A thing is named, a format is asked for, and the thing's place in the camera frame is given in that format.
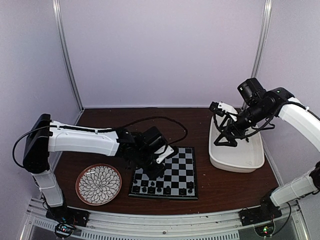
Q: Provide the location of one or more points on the left aluminium frame post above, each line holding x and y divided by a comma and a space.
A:
65, 53

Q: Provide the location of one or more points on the white plastic tub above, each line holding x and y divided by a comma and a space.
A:
246, 157

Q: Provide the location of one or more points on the aluminium frame post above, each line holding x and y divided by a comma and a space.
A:
264, 30
65, 53

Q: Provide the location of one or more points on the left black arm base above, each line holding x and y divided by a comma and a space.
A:
67, 215

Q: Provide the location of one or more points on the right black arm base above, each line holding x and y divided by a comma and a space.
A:
257, 215

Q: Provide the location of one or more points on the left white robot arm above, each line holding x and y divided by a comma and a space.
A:
48, 136

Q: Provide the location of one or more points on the right aluminium frame post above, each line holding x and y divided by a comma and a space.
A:
264, 30

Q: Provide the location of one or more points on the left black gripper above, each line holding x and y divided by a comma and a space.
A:
158, 172

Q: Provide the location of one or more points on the black and grey chessboard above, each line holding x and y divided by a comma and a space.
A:
179, 171

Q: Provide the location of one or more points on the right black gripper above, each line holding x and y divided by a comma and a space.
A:
233, 142

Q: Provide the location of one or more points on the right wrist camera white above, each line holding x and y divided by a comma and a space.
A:
223, 109

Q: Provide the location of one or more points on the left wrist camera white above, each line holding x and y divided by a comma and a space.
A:
163, 153

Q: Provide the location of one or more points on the floral patterned plate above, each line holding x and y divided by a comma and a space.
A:
98, 184

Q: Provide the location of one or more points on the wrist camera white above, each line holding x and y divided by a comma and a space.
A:
223, 109
163, 153

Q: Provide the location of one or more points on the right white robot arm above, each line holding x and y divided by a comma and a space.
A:
275, 128

